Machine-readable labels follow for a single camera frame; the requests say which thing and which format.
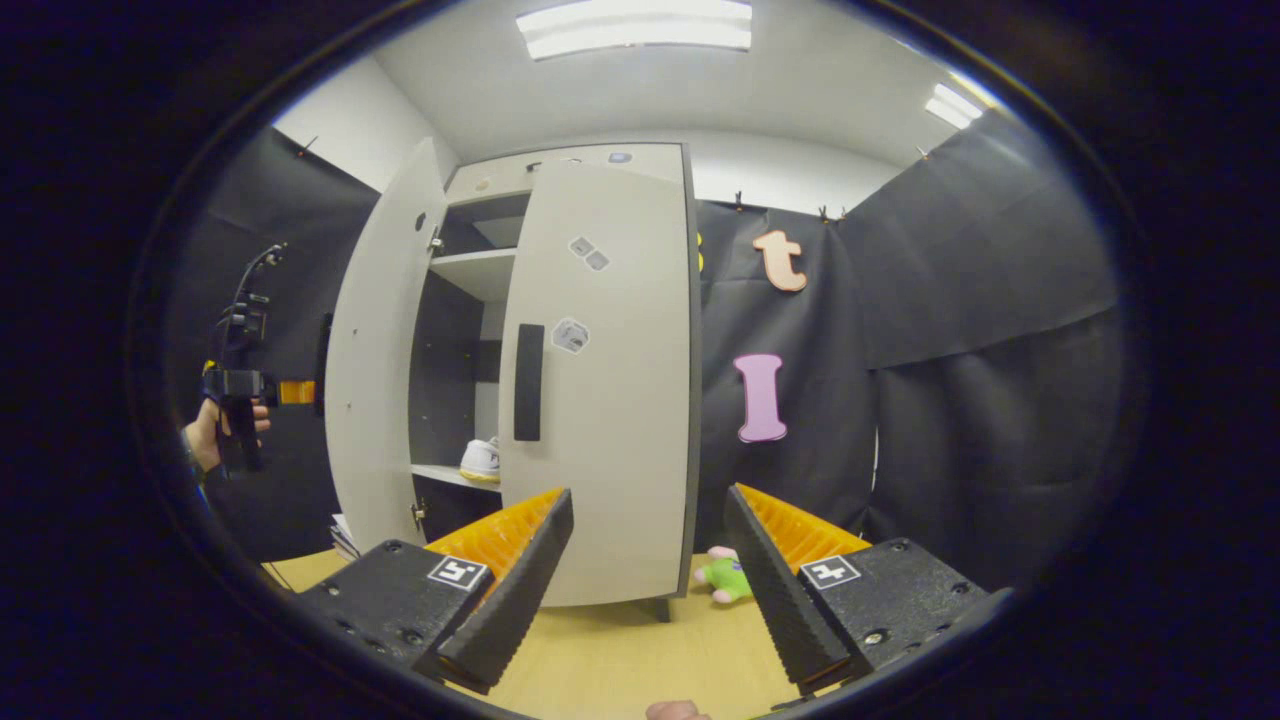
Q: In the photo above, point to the green plush toy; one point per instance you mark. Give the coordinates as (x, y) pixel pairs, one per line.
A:
(728, 578)

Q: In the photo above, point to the white shoe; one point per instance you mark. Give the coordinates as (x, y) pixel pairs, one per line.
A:
(482, 458)

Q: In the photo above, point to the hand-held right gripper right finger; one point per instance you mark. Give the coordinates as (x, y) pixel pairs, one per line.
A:
(780, 590)

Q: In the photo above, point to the ceiling light panel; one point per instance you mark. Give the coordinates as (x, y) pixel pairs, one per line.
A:
(635, 25)
(955, 105)

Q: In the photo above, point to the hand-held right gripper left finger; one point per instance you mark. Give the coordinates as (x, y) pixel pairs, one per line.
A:
(515, 590)

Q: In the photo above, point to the black backdrop cloth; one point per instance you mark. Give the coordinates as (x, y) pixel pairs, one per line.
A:
(980, 300)

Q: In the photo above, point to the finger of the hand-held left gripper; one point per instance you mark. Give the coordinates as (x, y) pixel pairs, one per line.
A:
(295, 392)

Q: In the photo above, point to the grey shoe cabinet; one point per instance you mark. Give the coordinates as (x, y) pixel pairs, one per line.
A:
(450, 360)

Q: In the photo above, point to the stack of white papers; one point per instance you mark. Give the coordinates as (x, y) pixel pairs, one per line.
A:
(347, 538)

